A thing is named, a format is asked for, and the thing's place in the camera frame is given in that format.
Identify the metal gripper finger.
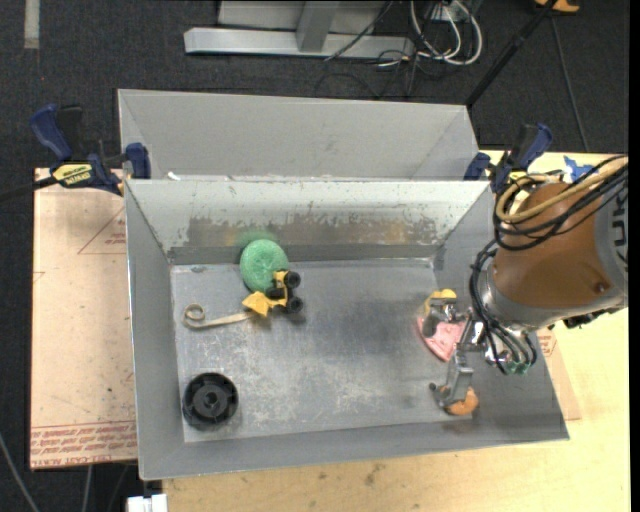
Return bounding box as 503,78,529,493
421,302,469,338
428,351,475,407

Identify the small yellow and black toy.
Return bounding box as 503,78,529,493
423,287,459,314

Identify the small orange round thing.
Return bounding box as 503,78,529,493
443,388,480,417

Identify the grey metal bin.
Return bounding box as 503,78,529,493
117,88,571,482

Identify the yellow and black toy truck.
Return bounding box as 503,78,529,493
241,269,305,318

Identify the green ball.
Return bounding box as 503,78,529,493
238,238,291,294

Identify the tan curled strip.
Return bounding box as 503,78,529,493
181,302,252,331

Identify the black round spool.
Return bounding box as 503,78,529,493
180,371,241,430

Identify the brown cardboard board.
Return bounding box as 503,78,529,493
29,167,584,472

